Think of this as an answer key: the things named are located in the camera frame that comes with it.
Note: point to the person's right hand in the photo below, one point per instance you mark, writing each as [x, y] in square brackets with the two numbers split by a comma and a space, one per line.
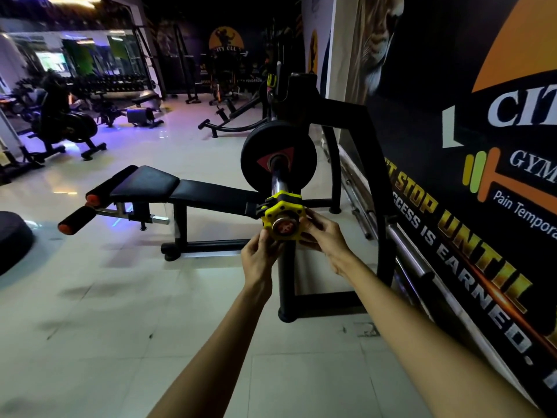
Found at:
[328, 241]

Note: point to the person's left hand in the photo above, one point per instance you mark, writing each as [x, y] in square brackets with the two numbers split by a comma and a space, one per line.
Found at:
[257, 261]

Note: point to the person's left thumb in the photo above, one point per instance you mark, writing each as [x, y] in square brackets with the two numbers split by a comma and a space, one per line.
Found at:
[265, 239]

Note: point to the person's right thumb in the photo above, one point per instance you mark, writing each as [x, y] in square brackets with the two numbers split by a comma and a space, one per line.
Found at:
[315, 221]

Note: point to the yellow barbell collar clamp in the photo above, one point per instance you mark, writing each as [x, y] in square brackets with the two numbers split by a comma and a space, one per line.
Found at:
[282, 214]

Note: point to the person's left forearm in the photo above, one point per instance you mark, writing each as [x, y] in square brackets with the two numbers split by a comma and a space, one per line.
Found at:
[213, 356]

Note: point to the person's right forearm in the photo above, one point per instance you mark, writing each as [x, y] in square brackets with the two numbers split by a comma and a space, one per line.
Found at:
[431, 343]

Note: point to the steel barbell bar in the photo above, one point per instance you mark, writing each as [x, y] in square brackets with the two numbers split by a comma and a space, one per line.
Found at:
[280, 178]

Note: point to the black weight plate red triangle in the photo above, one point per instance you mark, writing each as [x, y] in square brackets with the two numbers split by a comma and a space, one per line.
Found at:
[278, 156]

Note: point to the black decline bench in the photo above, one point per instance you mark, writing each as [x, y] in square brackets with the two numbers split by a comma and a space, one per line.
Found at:
[165, 191]

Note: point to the black flat bench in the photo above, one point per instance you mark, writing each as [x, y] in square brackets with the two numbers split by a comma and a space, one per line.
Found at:
[141, 110]

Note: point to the dumbbell rack row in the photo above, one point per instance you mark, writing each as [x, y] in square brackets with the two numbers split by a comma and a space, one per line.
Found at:
[108, 82]

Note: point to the black plate-loaded exercise machine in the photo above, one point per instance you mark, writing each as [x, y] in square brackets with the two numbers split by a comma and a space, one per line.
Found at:
[61, 121]

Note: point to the black round padded cushion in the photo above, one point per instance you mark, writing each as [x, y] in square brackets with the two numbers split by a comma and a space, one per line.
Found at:
[13, 239]

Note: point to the black bench rack frame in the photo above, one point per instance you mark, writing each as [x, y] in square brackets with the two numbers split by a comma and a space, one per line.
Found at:
[339, 169]

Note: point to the steel bars along wall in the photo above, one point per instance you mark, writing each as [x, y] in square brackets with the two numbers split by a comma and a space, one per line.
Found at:
[391, 239]

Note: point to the black curved floor frame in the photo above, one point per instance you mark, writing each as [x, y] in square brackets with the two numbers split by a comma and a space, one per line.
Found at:
[230, 119]

